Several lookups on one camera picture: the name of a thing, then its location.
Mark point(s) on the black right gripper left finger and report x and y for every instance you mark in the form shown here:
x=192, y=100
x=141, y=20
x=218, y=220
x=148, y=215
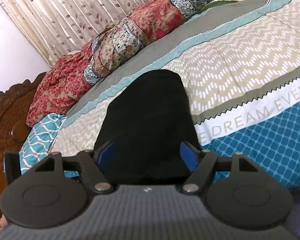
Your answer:
x=92, y=178

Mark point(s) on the teal wave pattern pillow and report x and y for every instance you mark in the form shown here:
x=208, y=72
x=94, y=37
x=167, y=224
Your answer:
x=39, y=140

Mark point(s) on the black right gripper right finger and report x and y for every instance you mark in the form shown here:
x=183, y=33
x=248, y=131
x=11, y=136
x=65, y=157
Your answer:
x=201, y=167

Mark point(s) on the carved wooden headboard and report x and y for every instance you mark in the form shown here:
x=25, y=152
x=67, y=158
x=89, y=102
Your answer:
x=14, y=106

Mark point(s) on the black pants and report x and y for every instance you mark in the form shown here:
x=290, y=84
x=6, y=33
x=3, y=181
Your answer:
x=145, y=126

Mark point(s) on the red and blue patchwork quilt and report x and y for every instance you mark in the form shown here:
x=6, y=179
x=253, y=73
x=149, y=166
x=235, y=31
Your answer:
x=75, y=74

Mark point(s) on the floral beige curtain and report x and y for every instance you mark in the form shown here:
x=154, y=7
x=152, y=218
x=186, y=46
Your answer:
x=58, y=27

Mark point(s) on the patterned bed sheet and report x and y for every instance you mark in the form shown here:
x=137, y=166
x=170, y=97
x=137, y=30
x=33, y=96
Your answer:
x=240, y=66

